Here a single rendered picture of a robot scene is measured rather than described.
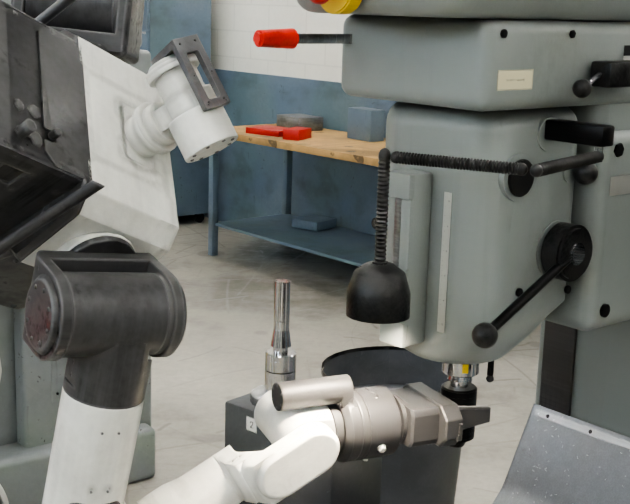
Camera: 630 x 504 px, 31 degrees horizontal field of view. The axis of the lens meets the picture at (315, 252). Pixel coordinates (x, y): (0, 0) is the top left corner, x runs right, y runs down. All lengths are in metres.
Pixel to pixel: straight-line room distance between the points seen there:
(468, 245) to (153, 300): 0.38
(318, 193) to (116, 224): 6.89
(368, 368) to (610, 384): 2.05
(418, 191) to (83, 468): 0.49
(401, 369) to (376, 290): 2.57
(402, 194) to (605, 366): 0.60
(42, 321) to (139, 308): 0.10
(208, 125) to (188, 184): 7.61
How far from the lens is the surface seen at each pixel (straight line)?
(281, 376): 1.73
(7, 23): 1.29
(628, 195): 1.49
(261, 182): 8.63
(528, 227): 1.37
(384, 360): 3.80
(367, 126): 7.23
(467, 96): 1.26
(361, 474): 1.71
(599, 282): 1.47
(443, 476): 3.54
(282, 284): 1.70
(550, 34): 1.32
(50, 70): 1.29
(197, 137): 1.26
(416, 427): 1.43
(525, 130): 1.34
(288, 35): 1.32
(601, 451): 1.82
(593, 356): 1.82
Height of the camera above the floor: 1.74
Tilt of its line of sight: 12 degrees down
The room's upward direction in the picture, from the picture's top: 2 degrees clockwise
